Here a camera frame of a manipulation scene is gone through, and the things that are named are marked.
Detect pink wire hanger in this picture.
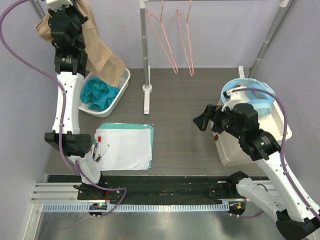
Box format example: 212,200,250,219
176,0,195,77
145,0,179,74

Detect white paper sheets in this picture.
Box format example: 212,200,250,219
92,126,153,172

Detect light blue headphones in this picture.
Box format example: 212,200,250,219
220,78,275,118

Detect beige t shirt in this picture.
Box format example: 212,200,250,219
34,0,127,89

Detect left frame metal post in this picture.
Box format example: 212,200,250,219
28,0,46,20

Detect blue barrel marker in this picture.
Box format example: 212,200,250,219
91,143,98,160

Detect teal t shirt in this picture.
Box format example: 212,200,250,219
80,77,120,112

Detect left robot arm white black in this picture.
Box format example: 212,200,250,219
44,0,107,200

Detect white perforated plastic basket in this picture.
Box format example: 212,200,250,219
79,69,131,118

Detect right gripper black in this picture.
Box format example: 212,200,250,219
193,104,245,140

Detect clothes rack metal pole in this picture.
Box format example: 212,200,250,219
138,0,153,115

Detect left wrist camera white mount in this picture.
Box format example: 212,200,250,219
45,0,74,11

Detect white slotted cable duct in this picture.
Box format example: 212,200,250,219
42,202,230,213

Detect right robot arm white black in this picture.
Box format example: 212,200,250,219
193,103,320,240

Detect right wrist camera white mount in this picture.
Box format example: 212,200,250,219
222,87,248,111

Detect right rack metal pole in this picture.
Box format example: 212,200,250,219
248,0,297,78

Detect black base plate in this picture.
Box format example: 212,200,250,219
77,174,256,205

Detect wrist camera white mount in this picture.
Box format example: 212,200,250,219
222,87,248,111
45,0,74,11

